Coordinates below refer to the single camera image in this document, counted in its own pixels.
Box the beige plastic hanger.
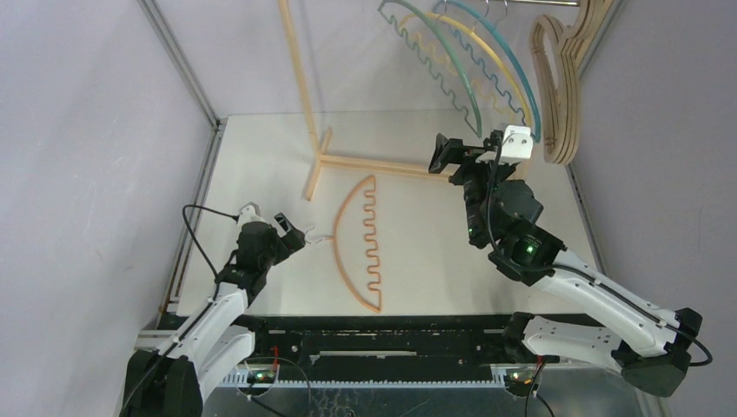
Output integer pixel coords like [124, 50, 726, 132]
[557, 1, 614, 165]
[535, 14, 582, 166]
[551, 1, 610, 165]
[528, 14, 577, 164]

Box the yellow wire hanger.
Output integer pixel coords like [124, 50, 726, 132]
[378, 1, 541, 139]

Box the blue wire hanger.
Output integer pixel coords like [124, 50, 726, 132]
[432, 1, 542, 143]

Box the green wire hanger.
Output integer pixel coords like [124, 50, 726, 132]
[377, 1, 483, 138]

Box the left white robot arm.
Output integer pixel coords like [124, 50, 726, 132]
[119, 203, 306, 416]

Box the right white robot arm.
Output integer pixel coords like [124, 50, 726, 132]
[428, 125, 702, 398]

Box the wooden clothes rack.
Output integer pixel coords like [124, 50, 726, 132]
[277, 0, 612, 202]

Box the left circuit board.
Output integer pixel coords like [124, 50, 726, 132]
[245, 370, 277, 387]

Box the circuit board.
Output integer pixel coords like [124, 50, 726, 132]
[504, 370, 535, 387]
[245, 370, 277, 387]

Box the right circuit board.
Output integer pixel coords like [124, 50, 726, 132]
[504, 370, 535, 387]

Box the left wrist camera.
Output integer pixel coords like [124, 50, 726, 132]
[236, 202, 266, 229]

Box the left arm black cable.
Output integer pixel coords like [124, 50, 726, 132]
[117, 204, 240, 417]

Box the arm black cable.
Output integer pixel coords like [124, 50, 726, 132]
[486, 135, 714, 367]
[117, 204, 240, 417]

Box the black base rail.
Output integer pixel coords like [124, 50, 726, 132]
[236, 314, 541, 384]

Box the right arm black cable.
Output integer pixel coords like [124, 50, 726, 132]
[486, 135, 714, 367]

